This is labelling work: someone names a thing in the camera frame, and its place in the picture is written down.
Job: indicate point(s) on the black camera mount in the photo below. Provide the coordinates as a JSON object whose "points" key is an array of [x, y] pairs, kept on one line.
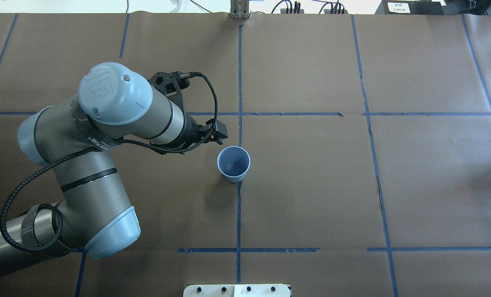
{"points": [[171, 85]]}

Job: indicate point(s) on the aluminium frame post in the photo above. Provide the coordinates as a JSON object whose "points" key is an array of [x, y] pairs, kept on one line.
{"points": [[239, 9]]}

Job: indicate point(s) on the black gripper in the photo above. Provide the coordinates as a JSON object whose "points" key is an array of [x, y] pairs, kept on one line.
{"points": [[192, 132]]}

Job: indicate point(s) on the light blue ribbed cup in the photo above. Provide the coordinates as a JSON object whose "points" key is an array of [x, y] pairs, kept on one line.
{"points": [[233, 163]]}

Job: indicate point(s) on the white camera mast base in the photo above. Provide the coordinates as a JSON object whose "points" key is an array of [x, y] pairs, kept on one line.
{"points": [[238, 290]]}

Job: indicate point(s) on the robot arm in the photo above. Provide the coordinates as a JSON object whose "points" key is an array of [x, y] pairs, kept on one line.
{"points": [[171, 113]]}

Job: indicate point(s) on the black power supply box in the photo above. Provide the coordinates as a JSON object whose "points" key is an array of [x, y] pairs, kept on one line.
{"points": [[411, 7]]}

